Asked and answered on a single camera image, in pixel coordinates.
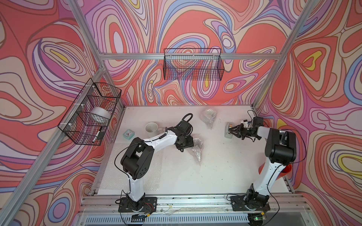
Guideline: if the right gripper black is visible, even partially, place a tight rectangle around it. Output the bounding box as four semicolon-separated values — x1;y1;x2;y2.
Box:
229;123;261;140

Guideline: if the clear bubble wrap sheet top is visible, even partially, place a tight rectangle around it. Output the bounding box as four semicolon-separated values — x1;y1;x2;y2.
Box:
200;109;217;130

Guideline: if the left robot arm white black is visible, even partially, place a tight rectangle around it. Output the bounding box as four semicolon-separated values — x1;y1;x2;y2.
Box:
120;113;194;203

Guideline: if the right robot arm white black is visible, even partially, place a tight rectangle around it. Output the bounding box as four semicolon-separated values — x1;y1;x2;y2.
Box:
228;116;297;210

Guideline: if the grey tape dispenser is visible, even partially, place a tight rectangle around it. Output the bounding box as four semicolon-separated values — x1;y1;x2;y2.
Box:
224;122;234;139

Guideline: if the white ceramic mug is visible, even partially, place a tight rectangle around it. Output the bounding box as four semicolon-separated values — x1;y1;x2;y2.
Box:
145;122;159;138

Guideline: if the small teal alarm clock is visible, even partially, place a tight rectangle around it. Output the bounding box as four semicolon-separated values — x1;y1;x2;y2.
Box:
123;129;135;140

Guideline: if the white tape roll in basket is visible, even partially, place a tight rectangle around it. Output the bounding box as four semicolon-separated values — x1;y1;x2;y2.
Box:
90;106;111;122

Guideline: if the black wire basket back wall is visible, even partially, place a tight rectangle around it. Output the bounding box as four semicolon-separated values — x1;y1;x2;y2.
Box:
163;47;225;81

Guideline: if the black wire basket wall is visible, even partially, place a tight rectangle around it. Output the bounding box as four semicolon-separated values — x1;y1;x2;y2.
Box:
58;79;122;146
163;47;225;81

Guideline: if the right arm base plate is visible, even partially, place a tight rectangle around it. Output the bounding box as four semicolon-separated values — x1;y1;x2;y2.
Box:
228;195;271;212

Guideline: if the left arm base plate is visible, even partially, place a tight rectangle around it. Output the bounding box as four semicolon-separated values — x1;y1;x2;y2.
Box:
118;197;157;214

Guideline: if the marker in wire basket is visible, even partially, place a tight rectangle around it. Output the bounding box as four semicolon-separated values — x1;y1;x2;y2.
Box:
92;131;101;143

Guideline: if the black wire basket left wall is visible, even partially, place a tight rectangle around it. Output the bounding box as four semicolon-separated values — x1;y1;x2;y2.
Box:
58;79;122;146

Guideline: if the aluminium front rail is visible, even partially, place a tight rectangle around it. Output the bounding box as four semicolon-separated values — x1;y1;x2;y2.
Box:
79;193;312;215

